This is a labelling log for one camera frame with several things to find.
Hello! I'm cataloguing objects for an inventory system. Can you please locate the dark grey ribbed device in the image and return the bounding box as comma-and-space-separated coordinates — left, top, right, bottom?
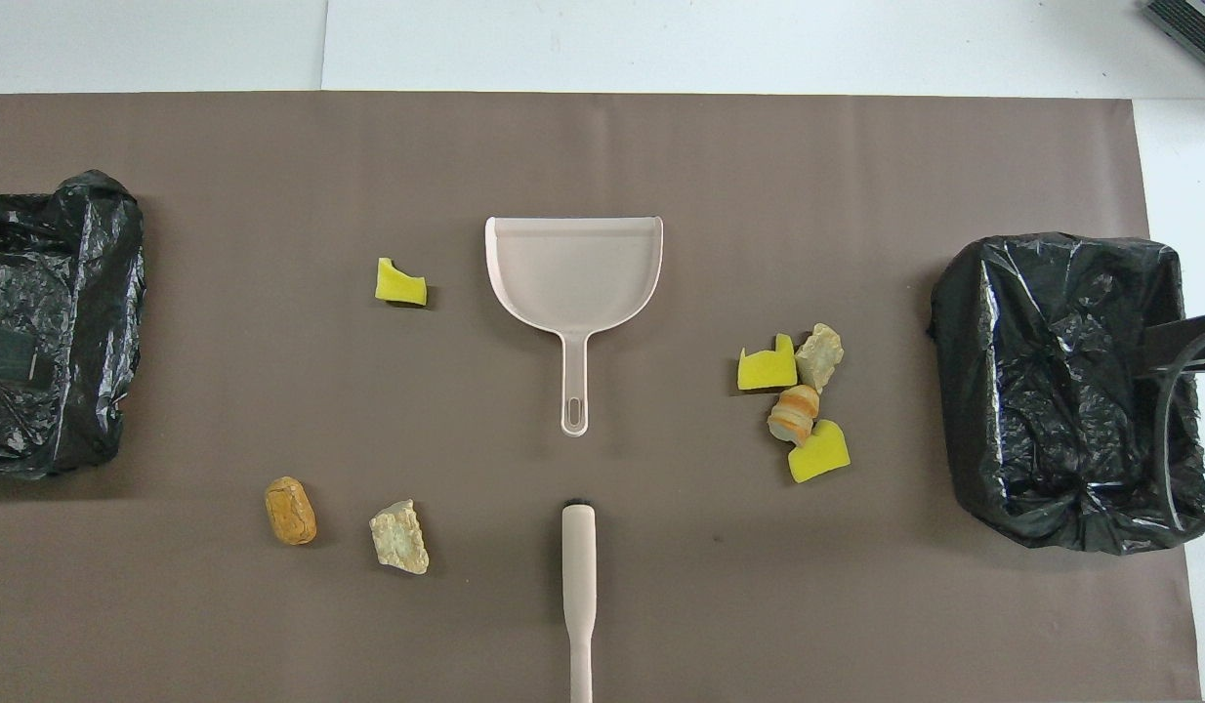
1143, 0, 1205, 84

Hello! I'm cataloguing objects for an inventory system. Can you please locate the pink plastic dustpan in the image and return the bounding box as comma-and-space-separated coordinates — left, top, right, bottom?
484, 216, 664, 437

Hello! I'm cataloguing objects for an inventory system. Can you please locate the yellow sponge piece green backing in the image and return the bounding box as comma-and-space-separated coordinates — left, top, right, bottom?
375, 257, 429, 308

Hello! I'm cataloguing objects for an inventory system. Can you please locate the beige rock chunk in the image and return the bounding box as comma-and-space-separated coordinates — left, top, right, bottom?
795, 323, 845, 394

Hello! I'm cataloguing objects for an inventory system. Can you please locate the brown bread roll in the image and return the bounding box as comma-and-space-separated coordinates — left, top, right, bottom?
265, 476, 318, 546

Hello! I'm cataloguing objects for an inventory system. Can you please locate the black bag-lined bin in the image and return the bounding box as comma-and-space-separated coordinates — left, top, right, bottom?
928, 232, 1205, 556
0, 170, 146, 479

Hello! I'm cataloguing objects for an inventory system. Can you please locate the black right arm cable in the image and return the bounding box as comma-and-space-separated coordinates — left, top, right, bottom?
1154, 351, 1205, 536

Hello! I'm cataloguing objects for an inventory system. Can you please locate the brown table mat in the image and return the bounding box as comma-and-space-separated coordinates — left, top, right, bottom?
0, 93, 1201, 703

